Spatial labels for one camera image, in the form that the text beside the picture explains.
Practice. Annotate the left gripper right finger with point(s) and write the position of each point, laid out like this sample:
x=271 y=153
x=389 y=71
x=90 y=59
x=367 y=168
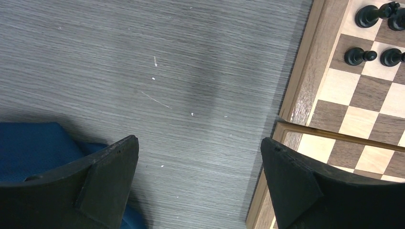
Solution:
x=309 y=194

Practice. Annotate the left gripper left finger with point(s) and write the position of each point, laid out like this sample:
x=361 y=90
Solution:
x=88 y=193

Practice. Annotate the wooden chess board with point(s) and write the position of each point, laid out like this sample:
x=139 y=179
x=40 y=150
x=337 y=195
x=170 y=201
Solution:
x=345 y=101

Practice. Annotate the dark blue cloth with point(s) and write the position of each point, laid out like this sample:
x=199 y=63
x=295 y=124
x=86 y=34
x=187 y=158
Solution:
x=28 y=149

